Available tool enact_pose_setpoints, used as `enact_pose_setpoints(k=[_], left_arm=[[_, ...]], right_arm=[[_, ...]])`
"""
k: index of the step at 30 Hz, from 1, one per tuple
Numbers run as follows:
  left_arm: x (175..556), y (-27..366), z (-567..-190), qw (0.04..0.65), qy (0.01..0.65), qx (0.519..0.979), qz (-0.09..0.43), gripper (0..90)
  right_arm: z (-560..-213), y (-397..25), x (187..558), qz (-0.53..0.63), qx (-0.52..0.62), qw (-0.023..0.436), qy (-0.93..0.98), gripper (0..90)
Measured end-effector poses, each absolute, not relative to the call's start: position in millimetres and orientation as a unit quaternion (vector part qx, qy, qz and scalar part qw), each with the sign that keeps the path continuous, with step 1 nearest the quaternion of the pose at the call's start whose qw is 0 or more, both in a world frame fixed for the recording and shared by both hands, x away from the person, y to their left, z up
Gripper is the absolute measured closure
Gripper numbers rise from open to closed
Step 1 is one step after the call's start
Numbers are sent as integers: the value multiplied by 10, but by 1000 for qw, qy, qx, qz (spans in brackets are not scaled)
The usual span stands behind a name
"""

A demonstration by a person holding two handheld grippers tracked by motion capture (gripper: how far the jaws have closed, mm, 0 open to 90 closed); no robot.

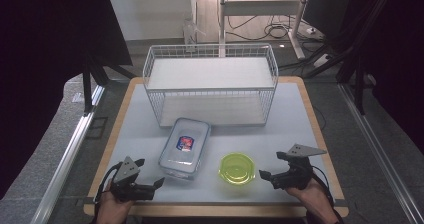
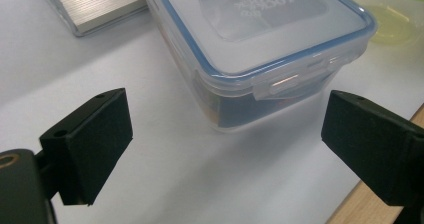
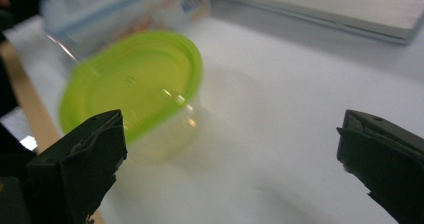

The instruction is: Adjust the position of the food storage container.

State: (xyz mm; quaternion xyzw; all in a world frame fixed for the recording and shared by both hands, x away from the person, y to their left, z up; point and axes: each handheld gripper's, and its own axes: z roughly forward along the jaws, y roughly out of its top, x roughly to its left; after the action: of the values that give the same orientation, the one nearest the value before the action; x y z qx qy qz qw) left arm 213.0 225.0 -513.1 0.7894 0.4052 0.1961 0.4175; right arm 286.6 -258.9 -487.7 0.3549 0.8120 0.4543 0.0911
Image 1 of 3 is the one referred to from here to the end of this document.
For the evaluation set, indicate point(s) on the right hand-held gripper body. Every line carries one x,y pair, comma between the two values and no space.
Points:
298,175

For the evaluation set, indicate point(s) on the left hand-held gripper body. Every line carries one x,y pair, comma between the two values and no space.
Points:
128,187

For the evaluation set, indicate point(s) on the green plastic bowl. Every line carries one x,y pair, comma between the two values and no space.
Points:
236,169

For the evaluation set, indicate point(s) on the clear plastic container blue lid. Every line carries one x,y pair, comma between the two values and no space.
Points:
183,157

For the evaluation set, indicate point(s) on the person's left hand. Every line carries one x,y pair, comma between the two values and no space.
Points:
111,212

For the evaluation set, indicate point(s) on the grey table mat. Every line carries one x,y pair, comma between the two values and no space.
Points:
293,117

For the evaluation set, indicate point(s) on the black metal stand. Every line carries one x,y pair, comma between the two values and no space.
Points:
358,80
88,84

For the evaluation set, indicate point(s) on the white power strip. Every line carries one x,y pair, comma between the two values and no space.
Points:
321,60

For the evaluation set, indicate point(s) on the black curtain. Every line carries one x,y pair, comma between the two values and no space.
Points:
396,50
43,67

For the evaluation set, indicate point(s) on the clear plastic holder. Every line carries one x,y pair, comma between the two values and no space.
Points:
191,30

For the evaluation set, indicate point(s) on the aluminium rail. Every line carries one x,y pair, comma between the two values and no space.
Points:
66,157
380,150

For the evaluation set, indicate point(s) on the white desk frame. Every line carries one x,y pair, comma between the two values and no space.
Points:
260,8

